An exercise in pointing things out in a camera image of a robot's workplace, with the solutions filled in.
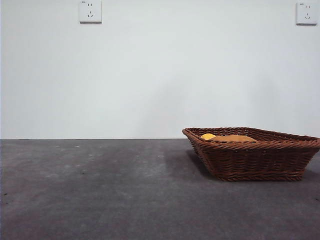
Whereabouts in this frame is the brown potato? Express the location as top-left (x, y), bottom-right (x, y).
top-left (210, 134), bottom-right (258, 144)

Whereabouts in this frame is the brown wicker basket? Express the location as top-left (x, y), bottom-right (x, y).
top-left (181, 127), bottom-right (320, 182)

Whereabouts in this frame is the white wall socket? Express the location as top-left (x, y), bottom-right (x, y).
top-left (295, 2), bottom-right (318, 26)
top-left (79, 0), bottom-right (103, 25)

